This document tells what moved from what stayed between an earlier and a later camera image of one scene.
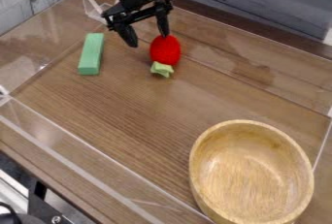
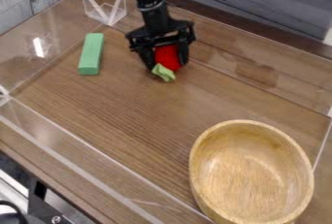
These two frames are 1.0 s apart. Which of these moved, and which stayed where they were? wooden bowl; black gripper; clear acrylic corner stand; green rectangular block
Moved: black gripper
Stayed: wooden bowl; green rectangular block; clear acrylic corner stand
